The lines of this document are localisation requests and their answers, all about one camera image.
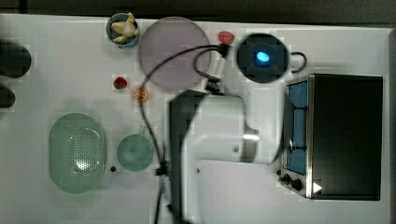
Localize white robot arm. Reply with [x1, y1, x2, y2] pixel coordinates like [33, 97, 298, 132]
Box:
[168, 33, 290, 224]

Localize green oval strainer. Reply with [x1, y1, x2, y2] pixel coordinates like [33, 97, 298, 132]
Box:
[49, 113, 106, 194]

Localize orange slice toy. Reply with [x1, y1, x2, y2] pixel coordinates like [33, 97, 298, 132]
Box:
[132, 87, 149, 103]

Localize large red strawberry toy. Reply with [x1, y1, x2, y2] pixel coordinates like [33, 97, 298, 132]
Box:
[218, 31, 234, 45]

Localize small dark red strawberry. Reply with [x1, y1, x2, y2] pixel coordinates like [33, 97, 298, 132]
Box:
[113, 77, 128, 90]

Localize peeled banana toy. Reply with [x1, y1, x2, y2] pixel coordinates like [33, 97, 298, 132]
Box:
[111, 12, 139, 43]

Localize blue bowl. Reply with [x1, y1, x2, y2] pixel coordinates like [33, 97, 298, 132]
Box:
[106, 12, 140, 49]

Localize black toaster oven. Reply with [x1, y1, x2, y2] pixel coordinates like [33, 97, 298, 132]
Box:
[276, 74, 383, 201]

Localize large black cylinder cup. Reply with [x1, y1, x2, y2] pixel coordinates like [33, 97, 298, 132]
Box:
[0, 42, 32, 78]

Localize small black cylinder cup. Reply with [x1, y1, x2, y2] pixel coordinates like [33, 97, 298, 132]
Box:
[0, 87, 16, 108]

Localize teal pot with handle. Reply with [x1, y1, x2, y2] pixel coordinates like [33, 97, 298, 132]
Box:
[117, 126, 154, 172]

